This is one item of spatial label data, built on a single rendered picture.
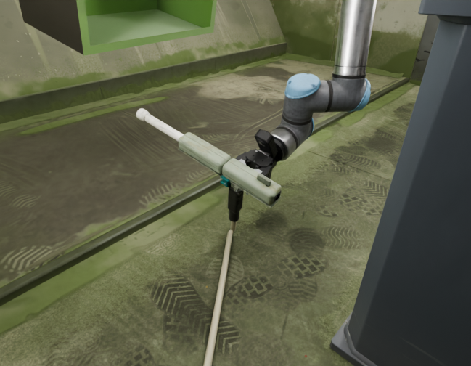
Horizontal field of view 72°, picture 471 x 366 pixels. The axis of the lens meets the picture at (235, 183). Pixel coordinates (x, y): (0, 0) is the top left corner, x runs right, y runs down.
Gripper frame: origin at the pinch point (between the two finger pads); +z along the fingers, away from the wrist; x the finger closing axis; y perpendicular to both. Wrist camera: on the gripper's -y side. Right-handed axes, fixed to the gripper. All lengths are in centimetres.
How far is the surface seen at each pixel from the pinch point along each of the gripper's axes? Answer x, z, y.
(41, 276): 25, 43, 17
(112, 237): 22.6, 24.6, 19.2
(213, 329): -17.0, 27.8, 11.2
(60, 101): 126, -18, 44
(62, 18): 70, -4, -18
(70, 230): 33.8, 30.4, 20.2
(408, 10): 14, -215, 16
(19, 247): 38, 42, 19
